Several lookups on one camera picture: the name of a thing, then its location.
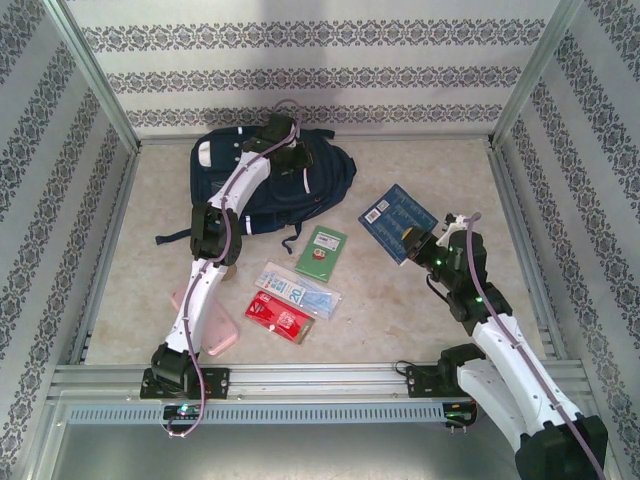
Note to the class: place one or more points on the blue notebook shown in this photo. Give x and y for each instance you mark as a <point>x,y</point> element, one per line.
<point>395,215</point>

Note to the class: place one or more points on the navy blue backpack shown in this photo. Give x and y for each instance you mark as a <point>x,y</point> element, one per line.
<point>320,175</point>

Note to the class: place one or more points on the green notebook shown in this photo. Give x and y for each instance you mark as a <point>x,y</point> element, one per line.
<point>320,255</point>

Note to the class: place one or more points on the clear ruler set package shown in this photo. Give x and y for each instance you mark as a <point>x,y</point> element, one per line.
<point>290,287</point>

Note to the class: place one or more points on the pink pencil case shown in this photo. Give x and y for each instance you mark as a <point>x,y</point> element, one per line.
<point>222,335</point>

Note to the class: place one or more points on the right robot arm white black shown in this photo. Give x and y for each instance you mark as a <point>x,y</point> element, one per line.
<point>505,400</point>

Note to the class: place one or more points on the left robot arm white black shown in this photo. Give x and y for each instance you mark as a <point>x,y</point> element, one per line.
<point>200,295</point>

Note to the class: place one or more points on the red packaged item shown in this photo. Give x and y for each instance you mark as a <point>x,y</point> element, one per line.
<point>277,316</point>

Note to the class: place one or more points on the grey metal sheet panel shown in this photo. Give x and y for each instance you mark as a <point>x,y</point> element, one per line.
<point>320,455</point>

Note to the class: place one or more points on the aluminium table side rail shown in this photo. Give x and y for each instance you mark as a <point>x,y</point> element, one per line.
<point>514,210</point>
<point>112,240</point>

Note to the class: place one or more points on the aluminium table end rail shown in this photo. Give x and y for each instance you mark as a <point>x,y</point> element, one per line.
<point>400,138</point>

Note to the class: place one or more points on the aluminium mounting rail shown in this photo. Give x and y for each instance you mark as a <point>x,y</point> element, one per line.
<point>320,380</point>

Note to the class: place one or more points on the aluminium frame post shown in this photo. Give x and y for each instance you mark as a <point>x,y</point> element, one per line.
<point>535,75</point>
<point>95,75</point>

